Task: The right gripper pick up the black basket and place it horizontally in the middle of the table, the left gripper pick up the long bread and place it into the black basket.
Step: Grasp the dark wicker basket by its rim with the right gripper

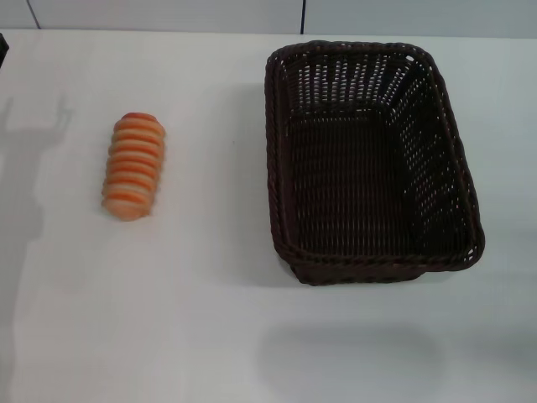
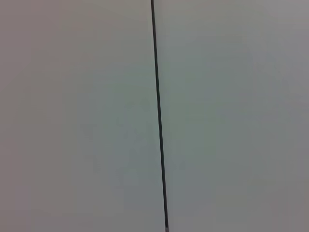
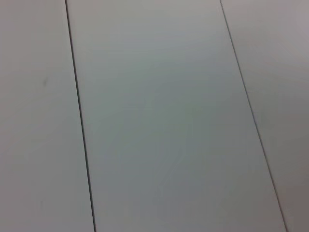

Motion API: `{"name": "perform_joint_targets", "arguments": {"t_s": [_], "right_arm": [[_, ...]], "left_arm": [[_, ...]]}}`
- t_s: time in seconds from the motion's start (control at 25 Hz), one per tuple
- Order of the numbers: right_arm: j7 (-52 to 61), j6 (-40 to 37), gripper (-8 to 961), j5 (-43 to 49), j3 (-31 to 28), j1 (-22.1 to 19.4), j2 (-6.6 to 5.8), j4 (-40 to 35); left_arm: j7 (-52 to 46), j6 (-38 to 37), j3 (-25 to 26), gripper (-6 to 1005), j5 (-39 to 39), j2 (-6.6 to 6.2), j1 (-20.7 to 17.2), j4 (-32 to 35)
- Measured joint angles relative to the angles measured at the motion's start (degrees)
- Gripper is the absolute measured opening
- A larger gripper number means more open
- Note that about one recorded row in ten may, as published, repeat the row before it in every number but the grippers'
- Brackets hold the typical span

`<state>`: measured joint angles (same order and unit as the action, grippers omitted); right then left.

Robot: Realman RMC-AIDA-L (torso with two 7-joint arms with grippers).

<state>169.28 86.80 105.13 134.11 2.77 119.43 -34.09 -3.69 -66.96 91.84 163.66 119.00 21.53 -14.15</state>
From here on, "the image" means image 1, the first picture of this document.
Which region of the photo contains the orange striped bread roll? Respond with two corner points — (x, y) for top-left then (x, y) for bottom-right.
(100, 112), (167, 222)

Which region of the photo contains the dark brown woven basket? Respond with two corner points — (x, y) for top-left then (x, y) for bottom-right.
(264, 39), (487, 287)

